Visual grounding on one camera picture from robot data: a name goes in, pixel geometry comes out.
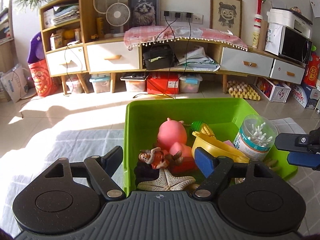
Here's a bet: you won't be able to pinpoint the pink rectangular block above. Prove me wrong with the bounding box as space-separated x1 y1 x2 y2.
224 140 235 147

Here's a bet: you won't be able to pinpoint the stack of papers on shelf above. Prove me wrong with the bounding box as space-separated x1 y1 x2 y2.
51 4 80 25

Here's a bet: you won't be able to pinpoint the clear storage box blue lid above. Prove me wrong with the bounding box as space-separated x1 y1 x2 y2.
89 73 111 93

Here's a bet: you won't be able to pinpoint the red dwarf figurine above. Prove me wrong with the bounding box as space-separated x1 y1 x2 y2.
138 147 184 170

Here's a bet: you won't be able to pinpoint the red printed bag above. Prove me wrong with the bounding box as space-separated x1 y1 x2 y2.
28 59 58 98

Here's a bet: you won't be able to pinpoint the clear storage box pastel contents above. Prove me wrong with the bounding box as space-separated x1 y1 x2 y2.
179 74 203 93

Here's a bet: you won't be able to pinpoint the red cardboard box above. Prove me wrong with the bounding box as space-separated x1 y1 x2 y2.
146 72 180 95

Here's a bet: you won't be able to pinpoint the yellow egg tray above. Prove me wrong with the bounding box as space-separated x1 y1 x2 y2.
227 80 261 101

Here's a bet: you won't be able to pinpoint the pink pig toy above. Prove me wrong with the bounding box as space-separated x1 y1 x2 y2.
155 118 196 174

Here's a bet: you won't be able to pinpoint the long wooden TV cabinet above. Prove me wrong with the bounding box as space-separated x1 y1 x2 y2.
40 0 305 84

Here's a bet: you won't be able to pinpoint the white appliance on microwave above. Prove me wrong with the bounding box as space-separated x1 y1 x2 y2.
266 8 312 39

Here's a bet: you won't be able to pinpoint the white patterned toy box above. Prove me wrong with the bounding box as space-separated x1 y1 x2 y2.
254 77 291 103

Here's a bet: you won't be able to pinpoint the white paper shopping bag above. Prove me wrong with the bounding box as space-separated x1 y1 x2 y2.
1 63 29 102

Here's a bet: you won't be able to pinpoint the pink checked cloth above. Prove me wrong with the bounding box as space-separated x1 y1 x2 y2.
124 25 248 51

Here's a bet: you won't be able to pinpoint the yellow toy pot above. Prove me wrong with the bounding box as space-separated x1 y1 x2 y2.
191 131 249 163

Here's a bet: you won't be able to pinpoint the toy corn cob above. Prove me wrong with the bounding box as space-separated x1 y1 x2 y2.
190 121 215 137

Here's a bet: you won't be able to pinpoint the purple plastic grape bunch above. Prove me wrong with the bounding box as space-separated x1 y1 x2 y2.
134 161 159 186

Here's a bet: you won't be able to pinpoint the black microwave oven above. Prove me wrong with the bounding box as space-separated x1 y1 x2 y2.
264 23 312 65

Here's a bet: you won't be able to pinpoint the beige starfish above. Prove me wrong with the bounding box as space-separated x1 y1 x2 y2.
137 168 196 191

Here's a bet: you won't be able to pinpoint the black bag on shelf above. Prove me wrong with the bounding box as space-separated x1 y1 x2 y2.
143 44 175 70

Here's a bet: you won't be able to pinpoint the framed cartoon girl drawing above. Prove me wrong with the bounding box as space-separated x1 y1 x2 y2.
209 0 242 38

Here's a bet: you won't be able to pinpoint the framed cat picture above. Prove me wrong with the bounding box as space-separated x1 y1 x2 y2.
128 0 160 28

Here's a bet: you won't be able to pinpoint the white desk fan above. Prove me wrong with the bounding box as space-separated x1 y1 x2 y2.
106 2 131 37

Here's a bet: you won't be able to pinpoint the clear cotton swab jar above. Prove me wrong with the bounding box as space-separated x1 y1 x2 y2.
233 114 278 161

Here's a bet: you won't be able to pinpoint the grey checked blanket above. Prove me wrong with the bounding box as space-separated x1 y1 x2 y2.
1 128 319 237

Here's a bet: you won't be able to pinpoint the green plastic storage bin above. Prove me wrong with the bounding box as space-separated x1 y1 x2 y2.
122 97 299 197

